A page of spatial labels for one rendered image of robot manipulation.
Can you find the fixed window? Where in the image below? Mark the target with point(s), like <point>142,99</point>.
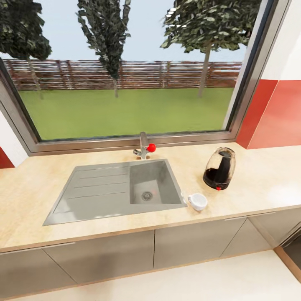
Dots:
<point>82,76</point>

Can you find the electric kettle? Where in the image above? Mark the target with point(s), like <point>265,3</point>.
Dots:
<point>220,168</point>

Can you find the countertop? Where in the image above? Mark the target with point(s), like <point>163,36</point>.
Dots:
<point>289,154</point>
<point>261,183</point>

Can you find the coffee cup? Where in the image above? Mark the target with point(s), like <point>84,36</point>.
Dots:
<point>198,201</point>

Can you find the drop in sink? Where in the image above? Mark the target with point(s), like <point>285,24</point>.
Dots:
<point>116,189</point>

